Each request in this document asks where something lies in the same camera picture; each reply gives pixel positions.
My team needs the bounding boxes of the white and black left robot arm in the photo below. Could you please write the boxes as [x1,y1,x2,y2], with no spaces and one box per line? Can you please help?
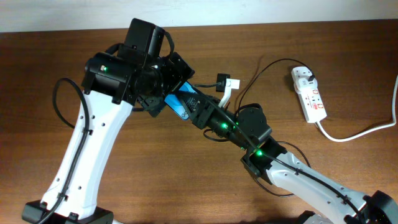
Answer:
[22,19,193,223]

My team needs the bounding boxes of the blue screen Galaxy smartphone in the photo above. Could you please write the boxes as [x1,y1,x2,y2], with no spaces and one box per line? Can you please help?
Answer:
[164,82,196,120]

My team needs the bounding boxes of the white power strip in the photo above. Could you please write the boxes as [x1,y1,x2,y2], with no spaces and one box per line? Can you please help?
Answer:
[291,66,327,123]

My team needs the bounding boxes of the thin black charging cable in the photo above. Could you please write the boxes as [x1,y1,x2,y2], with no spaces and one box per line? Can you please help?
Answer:
[233,58,316,198]

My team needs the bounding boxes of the thick white power cord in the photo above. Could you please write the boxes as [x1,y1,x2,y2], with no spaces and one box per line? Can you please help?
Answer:
[315,74,398,143]

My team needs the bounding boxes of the white charger plug adapter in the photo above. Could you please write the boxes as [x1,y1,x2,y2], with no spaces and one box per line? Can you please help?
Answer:
[294,77,318,94]

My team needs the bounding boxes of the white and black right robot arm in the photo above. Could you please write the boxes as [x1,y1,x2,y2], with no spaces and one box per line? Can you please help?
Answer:
[177,91,397,224]

